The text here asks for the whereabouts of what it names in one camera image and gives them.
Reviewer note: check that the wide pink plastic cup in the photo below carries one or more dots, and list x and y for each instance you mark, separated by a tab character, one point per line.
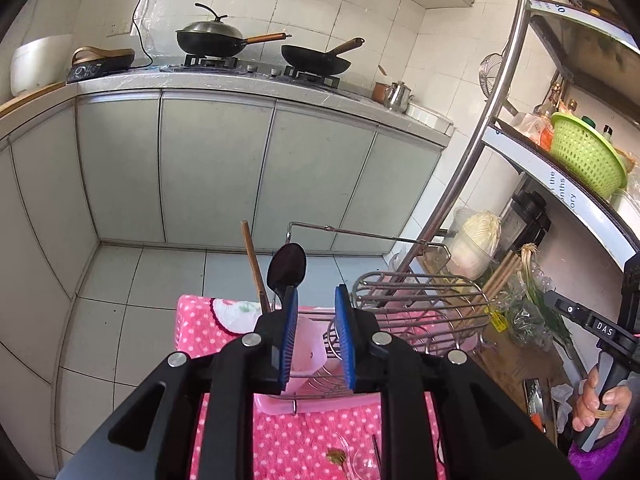
310	350

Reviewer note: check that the metal mesh strainer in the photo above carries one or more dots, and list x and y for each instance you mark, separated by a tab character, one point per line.
492	72

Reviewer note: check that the small brown pot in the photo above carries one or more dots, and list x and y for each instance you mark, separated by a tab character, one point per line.
381	92

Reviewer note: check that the pink plastic drip tray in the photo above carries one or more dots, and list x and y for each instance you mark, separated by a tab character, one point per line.
270	402

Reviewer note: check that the white plastic bag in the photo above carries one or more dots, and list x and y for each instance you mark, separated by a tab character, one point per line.
561	402

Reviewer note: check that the wooden cutting board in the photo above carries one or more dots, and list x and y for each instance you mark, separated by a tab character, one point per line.
30	100

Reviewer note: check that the white rectangular container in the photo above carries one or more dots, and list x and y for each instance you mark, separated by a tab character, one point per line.
424	112

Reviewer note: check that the metal shelf unit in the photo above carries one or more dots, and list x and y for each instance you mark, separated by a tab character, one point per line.
500	75

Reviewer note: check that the pink polka dot towel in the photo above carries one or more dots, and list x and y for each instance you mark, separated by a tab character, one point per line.
300	440

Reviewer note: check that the napa cabbage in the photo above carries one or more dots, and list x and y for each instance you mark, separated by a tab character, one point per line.
475	240

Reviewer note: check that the wooden chopstick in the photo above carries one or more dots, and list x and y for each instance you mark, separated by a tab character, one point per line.
501	278
508	282
256	265
496	273

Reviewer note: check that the person's right forearm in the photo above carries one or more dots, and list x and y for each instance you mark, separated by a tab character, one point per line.
600	460

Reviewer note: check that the green plastic colander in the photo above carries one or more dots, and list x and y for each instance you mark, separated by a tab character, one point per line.
585	155

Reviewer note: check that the black induction cooker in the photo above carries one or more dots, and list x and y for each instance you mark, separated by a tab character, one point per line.
95	71

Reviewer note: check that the clear plastic spoon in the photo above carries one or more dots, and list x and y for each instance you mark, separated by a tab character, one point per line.
360	465

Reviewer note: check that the small golden spoon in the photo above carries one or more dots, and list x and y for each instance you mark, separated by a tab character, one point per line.
336	457

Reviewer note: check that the beige round pad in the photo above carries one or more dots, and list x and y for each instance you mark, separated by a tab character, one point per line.
102	54

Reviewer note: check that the black spoon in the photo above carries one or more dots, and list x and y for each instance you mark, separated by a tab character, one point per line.
286	265

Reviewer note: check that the small bottle with black cap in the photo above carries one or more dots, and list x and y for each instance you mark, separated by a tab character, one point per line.
607	132

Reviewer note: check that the black chopstick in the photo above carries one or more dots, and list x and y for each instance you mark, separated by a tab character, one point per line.
376	460

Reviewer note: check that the green onions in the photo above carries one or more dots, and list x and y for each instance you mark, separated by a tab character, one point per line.
529	272

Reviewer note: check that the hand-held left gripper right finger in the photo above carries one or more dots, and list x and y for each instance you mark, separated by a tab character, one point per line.
345	340

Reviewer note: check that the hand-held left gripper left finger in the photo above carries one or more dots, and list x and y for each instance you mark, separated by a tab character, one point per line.
289	340

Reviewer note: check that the gas stove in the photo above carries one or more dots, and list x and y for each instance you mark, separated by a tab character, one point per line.
225	62

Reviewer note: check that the person's right hand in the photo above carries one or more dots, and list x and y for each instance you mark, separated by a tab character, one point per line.
620	405

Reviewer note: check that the black blender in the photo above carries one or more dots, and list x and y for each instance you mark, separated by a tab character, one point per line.
527	220

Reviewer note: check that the grey base cabinets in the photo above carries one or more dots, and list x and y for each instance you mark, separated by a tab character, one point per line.
210	175

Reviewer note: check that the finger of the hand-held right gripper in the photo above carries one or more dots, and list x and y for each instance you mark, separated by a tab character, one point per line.
570	306

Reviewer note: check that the white dish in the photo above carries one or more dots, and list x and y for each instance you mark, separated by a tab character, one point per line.
625	202

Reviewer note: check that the plastic bag of greens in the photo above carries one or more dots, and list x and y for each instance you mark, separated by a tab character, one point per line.
525	320

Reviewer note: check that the metal wok lid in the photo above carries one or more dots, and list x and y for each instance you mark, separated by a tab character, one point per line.
207	27

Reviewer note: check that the white rice cooker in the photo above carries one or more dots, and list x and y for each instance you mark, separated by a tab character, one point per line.
37	62

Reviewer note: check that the steel kettle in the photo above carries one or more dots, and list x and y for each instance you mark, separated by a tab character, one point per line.
399	97

